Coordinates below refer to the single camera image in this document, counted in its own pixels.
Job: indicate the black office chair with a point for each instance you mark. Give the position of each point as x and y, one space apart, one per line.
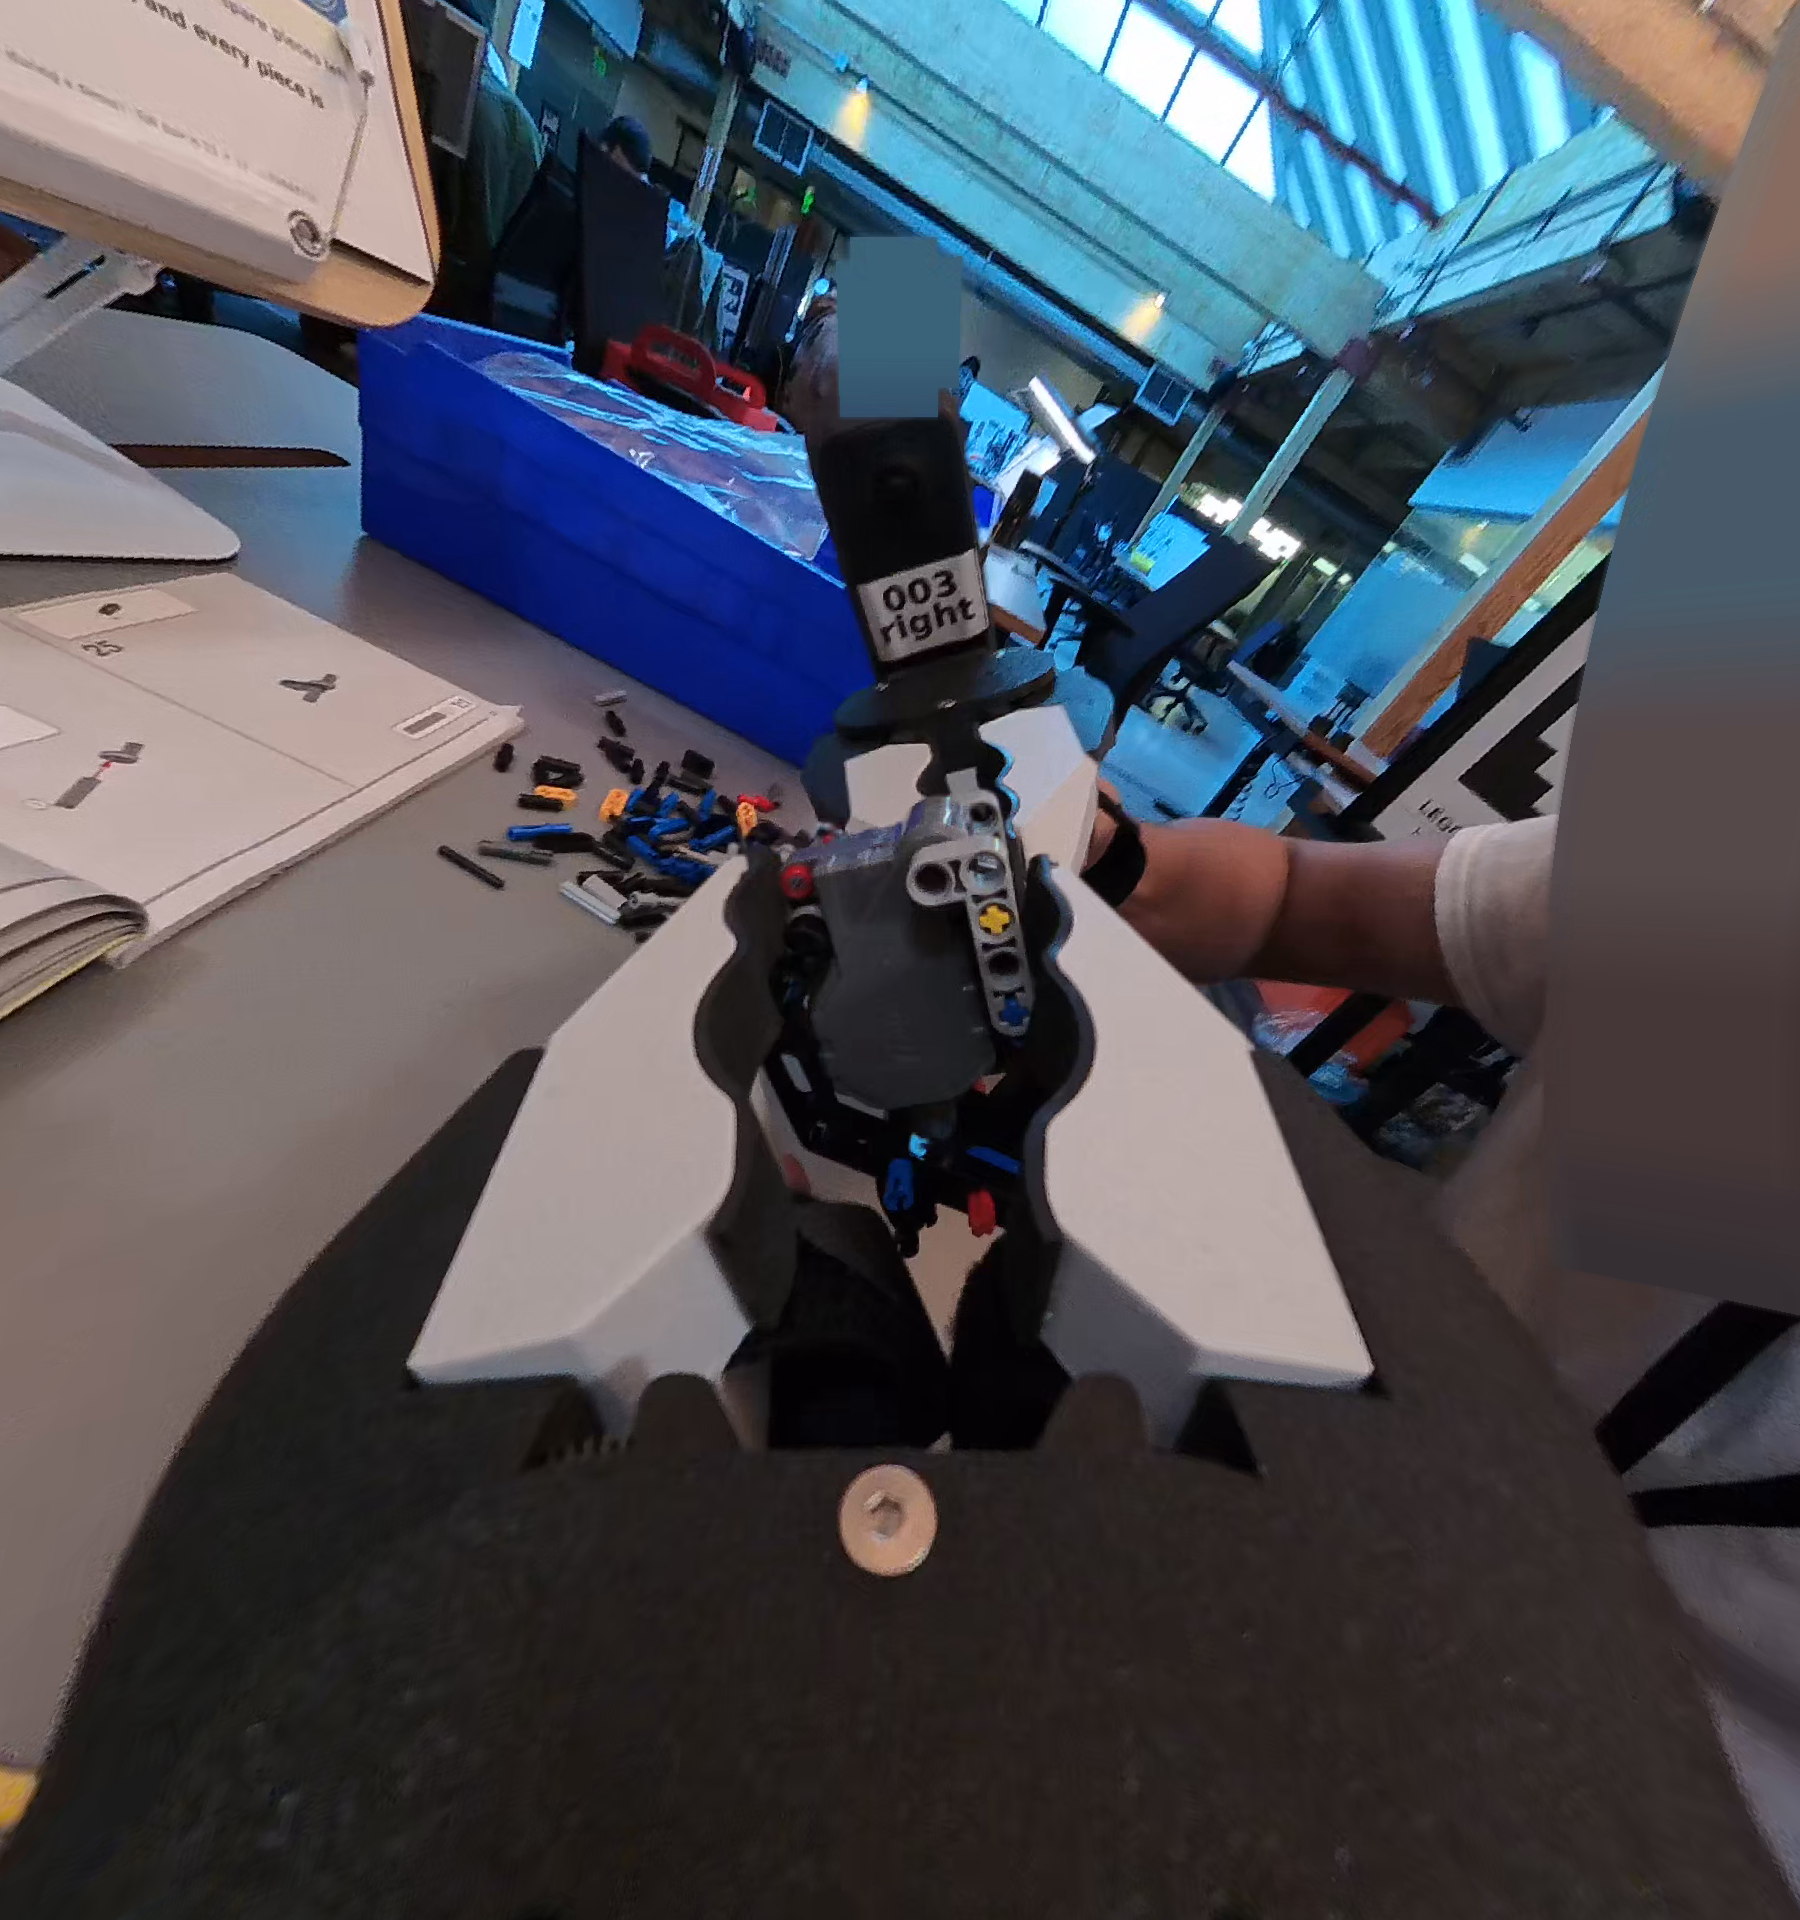
1169 629

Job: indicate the clear plastic bags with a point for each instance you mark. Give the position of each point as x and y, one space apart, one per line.
646 435

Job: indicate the person's right forearm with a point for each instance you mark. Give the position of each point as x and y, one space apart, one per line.
1365 922

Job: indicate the blue plastic bin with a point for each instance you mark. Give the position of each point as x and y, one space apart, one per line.
541 510

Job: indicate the person's right hand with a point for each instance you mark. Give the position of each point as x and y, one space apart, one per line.
1199 900

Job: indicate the printed instruction sheet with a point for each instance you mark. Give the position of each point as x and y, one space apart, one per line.
134 133

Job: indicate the open instruction booklet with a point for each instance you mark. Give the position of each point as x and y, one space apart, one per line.
164 750

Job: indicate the pile of small toy pins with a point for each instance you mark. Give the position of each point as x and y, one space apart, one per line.
660 843

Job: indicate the red plastic crate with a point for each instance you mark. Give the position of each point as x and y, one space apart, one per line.
675 377

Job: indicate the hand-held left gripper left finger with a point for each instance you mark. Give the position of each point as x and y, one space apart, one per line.
599 1201

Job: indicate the fiducial marker board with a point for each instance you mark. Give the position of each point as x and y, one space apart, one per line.
1500 750

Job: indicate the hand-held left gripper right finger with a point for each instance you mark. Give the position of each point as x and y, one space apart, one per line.
1199 1201

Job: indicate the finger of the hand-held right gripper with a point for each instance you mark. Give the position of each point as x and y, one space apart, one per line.
884 788
1054 773

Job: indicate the person's white shirt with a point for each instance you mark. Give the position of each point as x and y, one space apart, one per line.
1785 1650

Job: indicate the grey black toy brick model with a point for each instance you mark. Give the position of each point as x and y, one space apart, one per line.
900 974

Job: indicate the white document stand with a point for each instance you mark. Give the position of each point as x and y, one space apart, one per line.
61 496

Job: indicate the skylight window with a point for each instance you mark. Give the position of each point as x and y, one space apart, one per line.
1259 90

